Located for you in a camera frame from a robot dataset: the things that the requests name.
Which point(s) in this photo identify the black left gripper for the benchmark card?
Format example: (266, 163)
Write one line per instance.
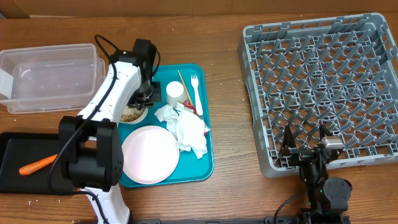
(157, 98)

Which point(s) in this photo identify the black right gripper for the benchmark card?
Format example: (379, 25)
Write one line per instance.
(302, 155)

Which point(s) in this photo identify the white cup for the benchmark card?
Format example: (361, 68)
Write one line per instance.
(175, 93)

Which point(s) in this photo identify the light green bowl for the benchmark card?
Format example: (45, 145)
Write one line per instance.
(139, 119)

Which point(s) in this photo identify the red snack wrapper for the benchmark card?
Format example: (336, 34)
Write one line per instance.
(188, 105)

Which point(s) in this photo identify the white napkin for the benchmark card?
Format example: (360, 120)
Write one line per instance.
(186, 127)

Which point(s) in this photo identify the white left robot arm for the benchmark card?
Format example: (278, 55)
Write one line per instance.
(91, 156)

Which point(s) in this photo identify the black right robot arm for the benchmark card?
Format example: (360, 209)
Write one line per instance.
(327, 196)

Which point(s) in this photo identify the peanuts and rice waste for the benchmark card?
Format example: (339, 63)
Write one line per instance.
(131, 114)

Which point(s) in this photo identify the wooden chopstick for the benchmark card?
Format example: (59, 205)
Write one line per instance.
(185, 87)

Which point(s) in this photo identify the teal tray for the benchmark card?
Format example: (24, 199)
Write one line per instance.
(189, 167)

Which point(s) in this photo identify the white plastic fork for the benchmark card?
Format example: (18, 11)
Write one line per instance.
(195, 84)

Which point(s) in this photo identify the pink plate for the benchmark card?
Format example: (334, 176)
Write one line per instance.
(150, 155)

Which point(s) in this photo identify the grey dish rack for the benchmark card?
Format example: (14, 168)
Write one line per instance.
(340, 72)

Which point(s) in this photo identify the clear plastic bin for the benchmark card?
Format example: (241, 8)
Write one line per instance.
(50, 78)

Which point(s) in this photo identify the orange carrot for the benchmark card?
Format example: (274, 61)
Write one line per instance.
(35, 166)

